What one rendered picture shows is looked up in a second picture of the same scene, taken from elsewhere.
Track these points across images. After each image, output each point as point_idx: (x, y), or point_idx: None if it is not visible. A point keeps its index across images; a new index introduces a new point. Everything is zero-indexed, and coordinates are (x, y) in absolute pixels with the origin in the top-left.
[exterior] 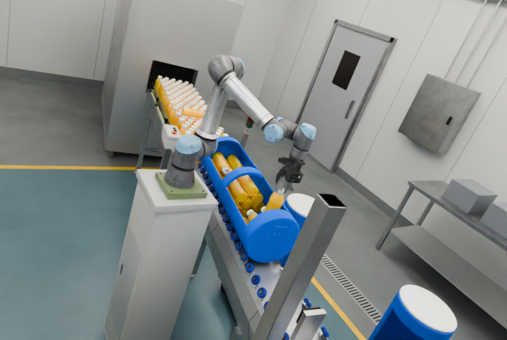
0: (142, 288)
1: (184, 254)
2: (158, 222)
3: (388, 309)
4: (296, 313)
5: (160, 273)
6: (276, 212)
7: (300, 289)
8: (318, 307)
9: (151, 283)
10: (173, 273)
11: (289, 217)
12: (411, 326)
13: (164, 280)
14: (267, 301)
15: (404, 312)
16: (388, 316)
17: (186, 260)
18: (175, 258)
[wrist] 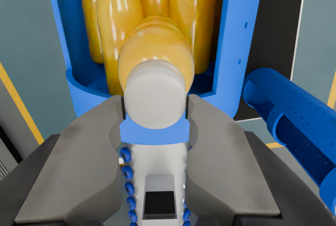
0: None
1: None
2: None
3: (334, 150)
4: (172, 151)
5: None
6: (134, 124)
7: None
8: (171, 214)
9: None
10: None
11: (183, 141)
12: (323, 197)
13: None
14: (124, 152)
15: (332, 192)
16: (323, 153)
17: None
18: None
